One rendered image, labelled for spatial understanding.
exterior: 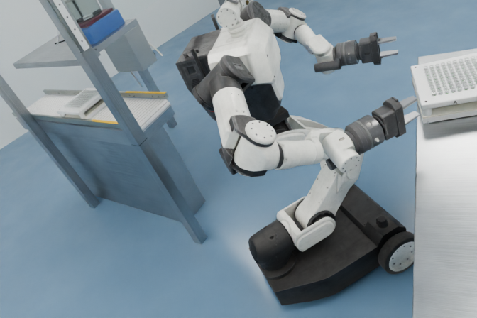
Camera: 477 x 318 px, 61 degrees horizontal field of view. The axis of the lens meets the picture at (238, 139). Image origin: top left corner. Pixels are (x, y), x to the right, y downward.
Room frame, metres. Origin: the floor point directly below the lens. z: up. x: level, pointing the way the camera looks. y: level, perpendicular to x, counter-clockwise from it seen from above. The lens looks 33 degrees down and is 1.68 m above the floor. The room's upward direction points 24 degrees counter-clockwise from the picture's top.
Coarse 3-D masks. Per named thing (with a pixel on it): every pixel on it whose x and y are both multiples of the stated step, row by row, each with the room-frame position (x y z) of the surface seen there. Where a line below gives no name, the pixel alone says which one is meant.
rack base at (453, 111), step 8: (416, 96) 1.07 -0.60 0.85; (456, 104) 0.94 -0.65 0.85; (464, 104) 0.93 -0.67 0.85; (472, 104) 0.91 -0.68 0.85; (432, 112) 0.95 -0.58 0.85; (440, 112) 0.94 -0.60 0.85; (448, 112) 0.92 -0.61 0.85; (456, 112) 0.91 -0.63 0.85; (464, 112) 0.90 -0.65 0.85; (472, 112) 0.89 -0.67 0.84; (424, 120) 0.95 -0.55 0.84; (432, 120) 0.94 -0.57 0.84; (440, 120) 0.93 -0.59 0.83
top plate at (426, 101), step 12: (444, 60) 1.12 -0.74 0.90; (420, 72) 1.11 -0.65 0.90; (456, 72) 1.03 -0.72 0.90; (420, 84) 1.05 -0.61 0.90; (420, 96) 0.99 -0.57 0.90; (432, 96) 0.97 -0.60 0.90; (444, 96) 0.95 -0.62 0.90; (456, 96) 0.92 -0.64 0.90; (468, 96) 0.90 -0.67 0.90; (432, 108) 0.94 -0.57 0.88
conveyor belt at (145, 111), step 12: (48, 96) 2.90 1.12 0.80; (60, 96) 2.79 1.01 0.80; (72, 96) 2.68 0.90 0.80; (36, 108) 2.76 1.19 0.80; (48, 108) 2.65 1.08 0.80; (108, 108) 2.22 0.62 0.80; (132, 108) 2.08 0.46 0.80; (144, 108) 2.01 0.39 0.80; (156, 108) 1.95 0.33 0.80; (108, 120) 2.06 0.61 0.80; (144, 120) 1.88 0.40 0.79
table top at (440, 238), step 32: (448, 128) 0.89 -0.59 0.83; (416, 160) 0.82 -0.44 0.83; (448, 160) 0.77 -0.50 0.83; (416, 192) 0.72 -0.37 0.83; (448, 192) 0.68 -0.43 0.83; (416, 224) 0.63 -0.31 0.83; (448, 224) 0.59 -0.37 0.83; (416, 256) 0.55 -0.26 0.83; (448, 256) 0.52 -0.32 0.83; (416, 288) 0.48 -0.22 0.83; (448, 288) 0.45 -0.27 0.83
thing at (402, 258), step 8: (400, 232) 1.09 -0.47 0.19; (408, 232) 1.09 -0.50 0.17; (392, 240) 1.07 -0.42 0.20; (400, 240) 1.05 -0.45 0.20; (408, 240) 1.05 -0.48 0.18; (384, 248) 1.07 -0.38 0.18; (392, 248) 1.04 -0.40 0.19; (400, 248) 1.06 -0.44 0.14; (408, 248) 1.06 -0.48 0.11; (384, 256) 1.05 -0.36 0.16; (392, 256) 1.03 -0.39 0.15; (400, 256) 1.05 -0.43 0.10; (408, 256) 1.06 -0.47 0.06; (384, 264) 1.03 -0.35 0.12; (392, 264) 1.05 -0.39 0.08; (400, 264) 1.05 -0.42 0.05; (408, 264) 1.05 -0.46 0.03; (392, 272) 1.03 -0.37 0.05; (400, 272) 1.04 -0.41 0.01
